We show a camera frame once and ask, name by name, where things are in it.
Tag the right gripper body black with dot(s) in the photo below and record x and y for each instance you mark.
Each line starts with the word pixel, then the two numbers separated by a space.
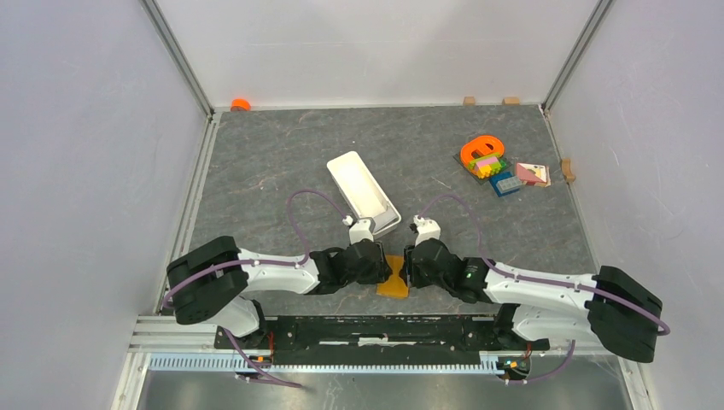
pixel 417 278

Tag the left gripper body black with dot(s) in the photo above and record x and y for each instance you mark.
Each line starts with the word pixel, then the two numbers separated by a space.
pixel 375 274

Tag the orange card holder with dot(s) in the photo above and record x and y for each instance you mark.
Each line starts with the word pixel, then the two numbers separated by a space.
pixel 395 286

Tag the white rectangular tray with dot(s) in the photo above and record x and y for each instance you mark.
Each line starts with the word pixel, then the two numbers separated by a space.
pixel 363 194

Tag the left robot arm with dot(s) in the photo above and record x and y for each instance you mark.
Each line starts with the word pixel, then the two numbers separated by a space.
pixel 208 284

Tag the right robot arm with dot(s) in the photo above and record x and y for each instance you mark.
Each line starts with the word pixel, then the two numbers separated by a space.
pixel 609 308

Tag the blue brick block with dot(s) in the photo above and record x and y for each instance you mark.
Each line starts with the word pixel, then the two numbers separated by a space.
pixel 505 183

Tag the colourful brick block stack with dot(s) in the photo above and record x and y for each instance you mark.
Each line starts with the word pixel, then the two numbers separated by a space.
pixel 487 166

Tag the pink wooden puzzle block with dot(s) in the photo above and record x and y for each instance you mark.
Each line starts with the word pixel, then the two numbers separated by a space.
pixel 533 174

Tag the wooden arch piece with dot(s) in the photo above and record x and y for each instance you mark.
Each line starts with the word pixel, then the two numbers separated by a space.
pixel 567 171

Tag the orange round cap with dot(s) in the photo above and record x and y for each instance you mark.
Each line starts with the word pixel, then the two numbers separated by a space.
pixel 239 104

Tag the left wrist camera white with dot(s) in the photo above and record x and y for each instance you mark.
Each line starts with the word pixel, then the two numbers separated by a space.
pixel 359 229

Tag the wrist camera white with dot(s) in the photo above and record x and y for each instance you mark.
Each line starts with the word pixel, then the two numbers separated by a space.
pixel 424 229
pixel 359 229

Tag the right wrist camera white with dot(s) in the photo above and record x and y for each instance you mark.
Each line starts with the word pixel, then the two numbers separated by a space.
pixel 424 229

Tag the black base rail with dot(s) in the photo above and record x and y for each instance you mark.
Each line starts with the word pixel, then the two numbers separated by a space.
pixel 456 339

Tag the orange ring toy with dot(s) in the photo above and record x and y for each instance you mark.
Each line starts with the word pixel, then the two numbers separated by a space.
pixel 479 147

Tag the white cable comb strip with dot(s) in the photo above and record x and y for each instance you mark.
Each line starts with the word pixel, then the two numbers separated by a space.
pixel 486 364

